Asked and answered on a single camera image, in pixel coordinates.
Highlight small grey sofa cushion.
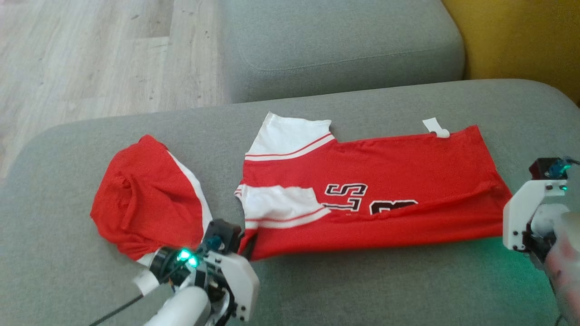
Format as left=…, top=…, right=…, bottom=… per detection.
left=217, top=0, right=466, bottom=104

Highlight red shorts with white stripe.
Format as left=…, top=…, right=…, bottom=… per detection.
left=90, top=134, right=214, bottom=264

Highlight large grey sofa seat cushion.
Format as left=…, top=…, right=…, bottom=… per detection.
left=0, top=79, right=580, bottom=326

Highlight yellow upholstered furniture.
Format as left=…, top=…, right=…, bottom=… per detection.
left=442, top=0, right=580, bottom=107

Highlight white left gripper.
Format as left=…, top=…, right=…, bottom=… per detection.
left=198, top=232, right=260, bottom=326

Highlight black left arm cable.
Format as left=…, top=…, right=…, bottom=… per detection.
left=88, top=271, right=160, bottom=326

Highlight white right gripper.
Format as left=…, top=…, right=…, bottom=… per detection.
left=503, top=179, right=570, bottom=252

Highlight red jersey with number print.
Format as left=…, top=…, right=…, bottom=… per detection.
left=234, top=111, right=513, bottom=262

